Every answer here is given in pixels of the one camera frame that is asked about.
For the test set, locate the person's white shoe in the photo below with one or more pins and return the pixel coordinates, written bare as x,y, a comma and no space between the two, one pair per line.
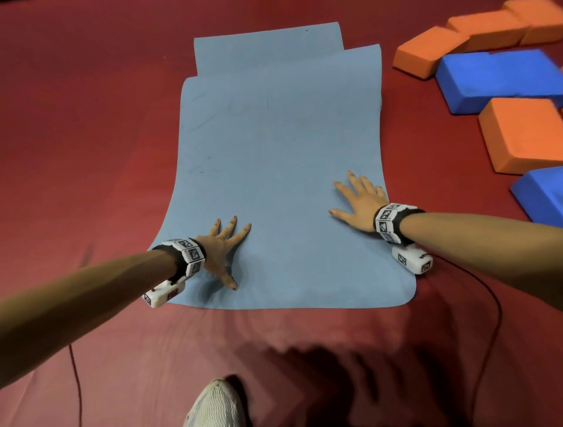
215,407

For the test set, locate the person's left hand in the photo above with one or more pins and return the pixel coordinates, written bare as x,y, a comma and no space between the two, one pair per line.
217,253

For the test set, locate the light blue yoga mat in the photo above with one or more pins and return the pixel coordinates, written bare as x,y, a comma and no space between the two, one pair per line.
281,154

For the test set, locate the person's right hand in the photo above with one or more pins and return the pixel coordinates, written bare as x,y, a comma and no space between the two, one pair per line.
363,206

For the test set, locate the person's left forearm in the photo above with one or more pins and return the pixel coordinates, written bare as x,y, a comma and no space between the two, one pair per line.
79,303

